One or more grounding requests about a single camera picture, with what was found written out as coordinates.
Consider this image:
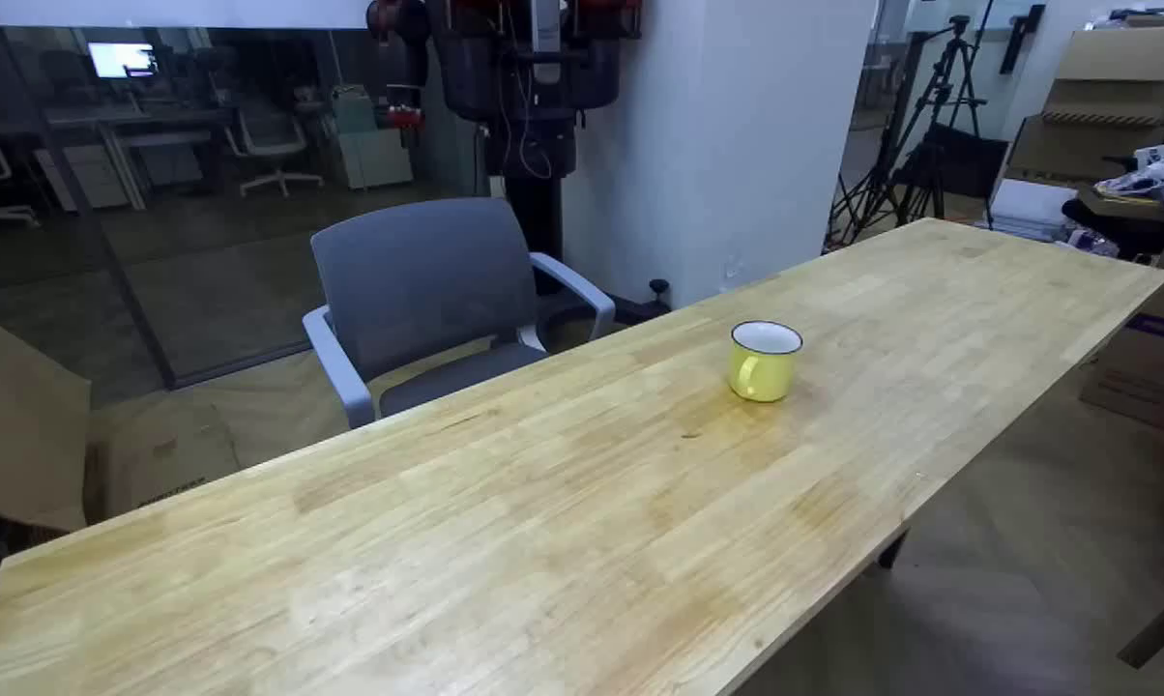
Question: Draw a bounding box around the yellow enamel cup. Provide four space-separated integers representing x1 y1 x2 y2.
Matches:
725 318 807 410

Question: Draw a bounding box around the gray armchair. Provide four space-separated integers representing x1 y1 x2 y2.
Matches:
298 194 620 429

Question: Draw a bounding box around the red black Baxter robot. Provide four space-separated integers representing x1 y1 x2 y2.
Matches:
362 0 677 326

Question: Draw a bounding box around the white office cabinet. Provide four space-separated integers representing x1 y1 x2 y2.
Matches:
330 81 418 194

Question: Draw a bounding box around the white office chair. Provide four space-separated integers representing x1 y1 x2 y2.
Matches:
222 104 330 206

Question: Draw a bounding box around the black chair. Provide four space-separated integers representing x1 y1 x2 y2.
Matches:
890 120 1013 223

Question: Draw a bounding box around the flat cardboard box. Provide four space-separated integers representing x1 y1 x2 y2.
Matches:
87 348 351 526

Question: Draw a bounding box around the small white box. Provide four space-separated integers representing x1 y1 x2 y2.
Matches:
985 175 1084 242

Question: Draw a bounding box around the black tripod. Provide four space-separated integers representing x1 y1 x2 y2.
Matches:
825 10 999 251

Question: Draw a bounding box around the office desk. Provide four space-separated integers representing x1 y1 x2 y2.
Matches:
30 99 230 213

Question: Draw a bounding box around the lit computer monitor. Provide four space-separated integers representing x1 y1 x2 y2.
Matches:
87 40 160 85

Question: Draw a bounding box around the black round table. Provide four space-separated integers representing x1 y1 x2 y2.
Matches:
1060 189 1164 268

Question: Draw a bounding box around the large open cardboard box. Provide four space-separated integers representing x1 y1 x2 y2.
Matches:
0 318 93 535

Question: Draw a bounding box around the leaning cardboard sheet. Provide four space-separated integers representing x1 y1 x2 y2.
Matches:
1000 20 1164 185

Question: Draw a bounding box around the wooden furniture leg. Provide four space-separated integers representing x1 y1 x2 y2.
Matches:
1114 552 1164 673

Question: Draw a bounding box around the black wall-mounted device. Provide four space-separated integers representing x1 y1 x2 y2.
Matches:
999 0 1051 76

